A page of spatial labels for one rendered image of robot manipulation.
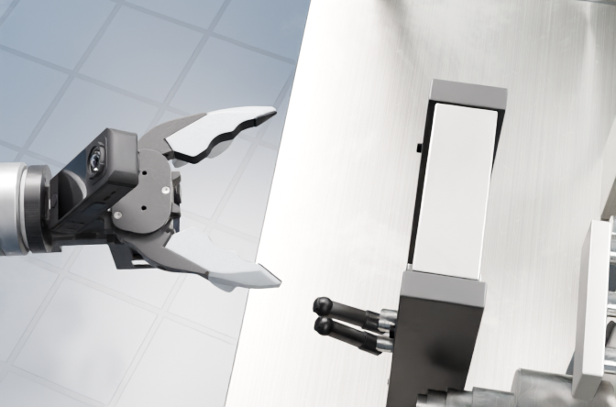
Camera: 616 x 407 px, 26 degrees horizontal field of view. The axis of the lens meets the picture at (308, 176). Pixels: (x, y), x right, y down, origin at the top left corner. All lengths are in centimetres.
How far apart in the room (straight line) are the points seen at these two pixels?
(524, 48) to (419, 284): 82
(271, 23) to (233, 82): 17
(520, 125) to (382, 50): 18
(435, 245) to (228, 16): 198
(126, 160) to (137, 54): 173
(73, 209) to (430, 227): 33
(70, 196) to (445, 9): 69
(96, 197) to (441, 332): 31
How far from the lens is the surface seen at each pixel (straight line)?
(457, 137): 84
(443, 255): 80
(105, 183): 98
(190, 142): 107
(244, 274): 102
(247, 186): 251
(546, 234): 144
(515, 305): 140
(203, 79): 266
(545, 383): 85
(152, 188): 105
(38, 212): 105
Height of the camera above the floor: 213
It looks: 58 degrees down
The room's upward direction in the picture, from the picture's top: straight up
